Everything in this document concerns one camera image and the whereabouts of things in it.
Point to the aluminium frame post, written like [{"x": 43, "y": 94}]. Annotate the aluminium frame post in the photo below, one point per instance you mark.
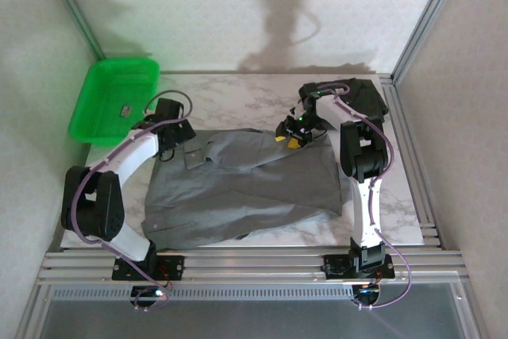
[
  {"x": 70, "y": 5},
  {"x": 428, "y": 17}
]

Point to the black controller board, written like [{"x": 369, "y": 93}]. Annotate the black controller board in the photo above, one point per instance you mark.
[
  {"x": 148, "y": 295},
  {"x": 367, "y": 295}
]

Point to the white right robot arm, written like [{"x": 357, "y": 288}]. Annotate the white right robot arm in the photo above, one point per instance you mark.
[{"x": 363, "y": 148}]

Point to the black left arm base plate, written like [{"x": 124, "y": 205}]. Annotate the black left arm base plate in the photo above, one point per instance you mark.
[{"x": 170, "y": 267}]

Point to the aluminium side rail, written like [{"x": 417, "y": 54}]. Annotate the aluminium side rail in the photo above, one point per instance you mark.
[{"x": 428, "y": 220}]

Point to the small grey label tag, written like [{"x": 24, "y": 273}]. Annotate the small grey label tag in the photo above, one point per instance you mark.
[{"x": 126, "y": 111}]

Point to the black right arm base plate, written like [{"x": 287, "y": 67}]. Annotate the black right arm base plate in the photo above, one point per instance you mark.
[{"x": 333, "y": 269}]

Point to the clear acrylic panel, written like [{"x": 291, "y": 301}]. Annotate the clear acrylic panel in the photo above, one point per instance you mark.
[{"x": 254, "y": 321}]

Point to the aluminium right frame post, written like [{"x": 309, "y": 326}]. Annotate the aluminium right frame post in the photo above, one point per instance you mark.
[{"x": 428, "y": 17}]

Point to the aluminium left frame post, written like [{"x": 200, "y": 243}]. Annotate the aluminium left frame post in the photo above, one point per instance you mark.
[{"x": 70, "y": 5}]

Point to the folded dark charcoal shirt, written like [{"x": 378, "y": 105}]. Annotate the folded dark charcoal shirt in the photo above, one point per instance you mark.
[{"x": 373, "y": 97}]

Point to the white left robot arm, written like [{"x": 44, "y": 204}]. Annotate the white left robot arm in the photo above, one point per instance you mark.
[{"x": 135, "y": 156}]

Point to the aluminium frame rails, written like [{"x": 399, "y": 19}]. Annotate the aluminium frame rails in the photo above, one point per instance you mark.
[{"x": 254, "y": 263}]

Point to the green plastic basket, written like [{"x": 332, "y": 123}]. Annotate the green plastic basket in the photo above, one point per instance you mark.
[{"x": 103, "y": 89}]

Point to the grey long sleeve shirt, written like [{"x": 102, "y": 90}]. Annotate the grey long sleeve shirt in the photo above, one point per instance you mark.
[{"x": 238, "y": 196}]

